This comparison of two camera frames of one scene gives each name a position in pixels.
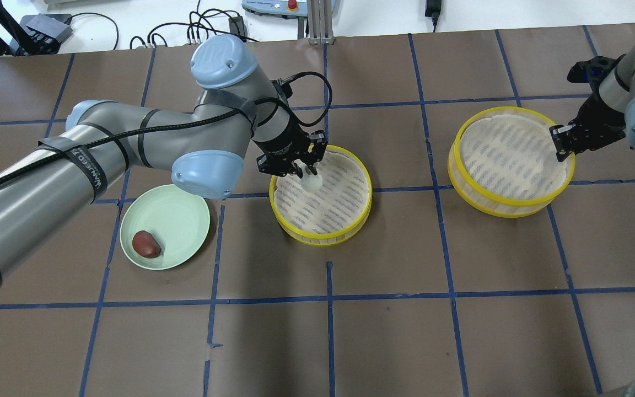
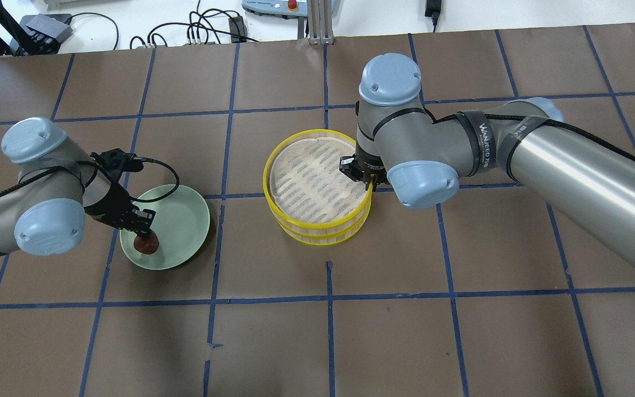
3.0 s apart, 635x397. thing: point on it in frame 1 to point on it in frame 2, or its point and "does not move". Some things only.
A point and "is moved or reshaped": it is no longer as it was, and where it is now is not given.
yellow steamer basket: [502, 162] is moved or reshaped
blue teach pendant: [291, 8] does not move
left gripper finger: [298, 170] to [144, 230]
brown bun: [145, 245] does not move
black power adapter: [433, 9] does not move
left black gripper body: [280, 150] to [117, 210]
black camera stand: [36, 34] does not move
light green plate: [178, 220] does not move
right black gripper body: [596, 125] to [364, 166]
